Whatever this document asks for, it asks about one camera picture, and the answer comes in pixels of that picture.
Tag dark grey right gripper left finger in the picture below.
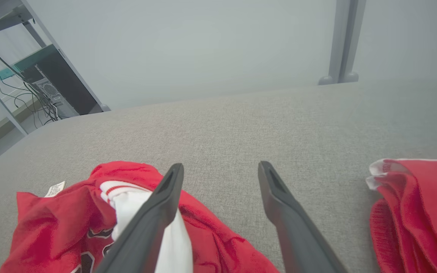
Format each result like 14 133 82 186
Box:
95 163 184 273

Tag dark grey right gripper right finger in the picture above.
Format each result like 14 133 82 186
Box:
258 161 349 273

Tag red white sports jersey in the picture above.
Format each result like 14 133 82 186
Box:
0 161 280 273

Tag red white-trimmed shorts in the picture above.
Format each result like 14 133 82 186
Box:
366 158 437 273

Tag grey fabric sofa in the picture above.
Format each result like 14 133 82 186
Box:
0 78 437 273

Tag black computer tower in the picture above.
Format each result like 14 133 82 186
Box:
32 49 98 119

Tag teal flat box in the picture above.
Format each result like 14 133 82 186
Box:
0 44 58 80

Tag grey partition post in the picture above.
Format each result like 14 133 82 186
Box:
318 0 351 86
340 0 367 83
20 0 111 113

